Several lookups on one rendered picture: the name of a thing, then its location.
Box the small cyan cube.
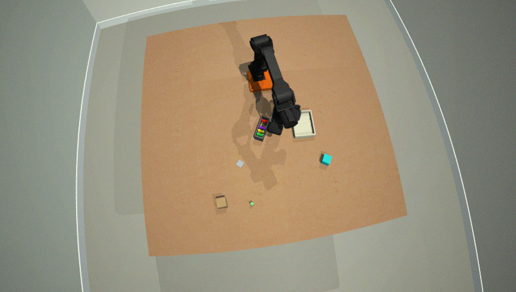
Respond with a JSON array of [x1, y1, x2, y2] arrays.
[[321, 155, 331, 166]]

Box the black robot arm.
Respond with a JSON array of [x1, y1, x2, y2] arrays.
[[248, 34, 301, 129]]

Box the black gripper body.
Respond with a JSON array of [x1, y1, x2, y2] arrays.
[[267, 107, 284, 136]]

